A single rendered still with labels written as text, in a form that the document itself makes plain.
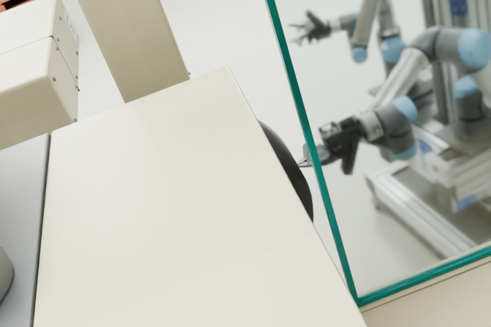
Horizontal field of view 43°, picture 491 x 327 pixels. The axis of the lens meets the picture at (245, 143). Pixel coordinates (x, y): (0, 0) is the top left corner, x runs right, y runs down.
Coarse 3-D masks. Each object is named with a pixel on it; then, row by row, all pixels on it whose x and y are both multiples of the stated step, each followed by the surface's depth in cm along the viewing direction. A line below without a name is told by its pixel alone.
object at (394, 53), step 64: (320, 0) 88; (384, 0) 91; (448, 0) 93; (320, 64) 93; (384, 64) 96; (448, 64) 98; (320, 128) 99; (384, 128) 102; (448, 128) 104; (320, 192) 106; (384, 192) 108; (448, 192) 111; (384, 256) 115; (448, 256) 119
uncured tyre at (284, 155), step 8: (264, 128) 170; (272, 136) 168; (272, 144) 162; (280, 144) 168; (280, 152) 161; (288, 152) 169; (280, 160) 159; (288, 160) 162; (288, 168) 160; (296, 168) 164; (288, 176) 160; (296, 176) 162; (304, 176) 167; (296, 184) 162; (304, 184) 165; (304, 192) 164; (304, 200) 164; (312, 200) 170; (312, 208) 169; (312, 216) 170
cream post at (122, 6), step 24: (96, 0) 105; (120, 0) 106; (144, 0) 107; (96, 24) 107; (120, 24) 108; (144, 24) 109; (168, 24) 110; (120, 48) 110; (144, 48) 111; (168, 48) 112; (120, 72) 112; (144, 72) 113; (168, 72) 114
